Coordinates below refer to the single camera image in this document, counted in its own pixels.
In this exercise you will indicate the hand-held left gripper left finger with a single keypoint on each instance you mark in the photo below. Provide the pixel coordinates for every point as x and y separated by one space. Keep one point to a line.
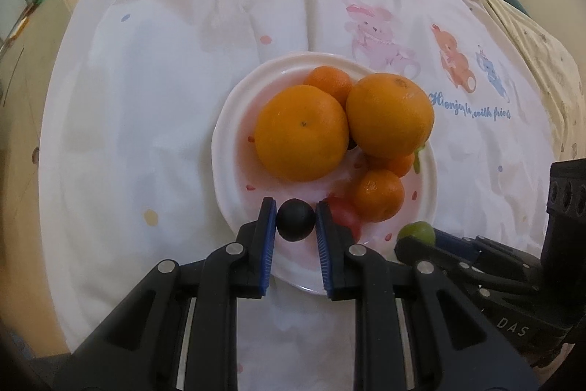
268 249

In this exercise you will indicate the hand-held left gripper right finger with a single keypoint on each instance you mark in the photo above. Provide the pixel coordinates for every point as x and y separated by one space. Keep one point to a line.
322 249

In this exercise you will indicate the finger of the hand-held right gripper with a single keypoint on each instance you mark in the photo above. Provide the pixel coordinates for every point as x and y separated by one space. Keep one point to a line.
451 242
421 253

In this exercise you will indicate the small green fruit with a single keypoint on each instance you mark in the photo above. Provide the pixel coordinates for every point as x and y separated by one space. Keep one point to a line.
419 231

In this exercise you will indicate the dark round plum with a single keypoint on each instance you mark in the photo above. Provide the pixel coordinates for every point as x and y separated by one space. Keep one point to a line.
296 220

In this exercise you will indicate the red round fruit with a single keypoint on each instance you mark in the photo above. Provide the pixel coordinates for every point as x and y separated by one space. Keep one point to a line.
345 217

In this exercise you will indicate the small tangerine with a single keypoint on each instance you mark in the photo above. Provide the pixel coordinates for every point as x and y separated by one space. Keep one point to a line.
399 165
327 82
377 195

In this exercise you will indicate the pink strawberry pattern plate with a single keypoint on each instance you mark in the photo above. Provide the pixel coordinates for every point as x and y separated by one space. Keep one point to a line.
238 171

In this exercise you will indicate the large orange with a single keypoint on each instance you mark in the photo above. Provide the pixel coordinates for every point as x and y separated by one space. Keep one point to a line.
302 134
389 114

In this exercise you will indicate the white cartoon printed sheet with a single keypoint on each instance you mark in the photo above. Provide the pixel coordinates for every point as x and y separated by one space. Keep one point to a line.
160 98

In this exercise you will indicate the beige spotted blanket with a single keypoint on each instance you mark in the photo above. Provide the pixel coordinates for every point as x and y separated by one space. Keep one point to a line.
540 43

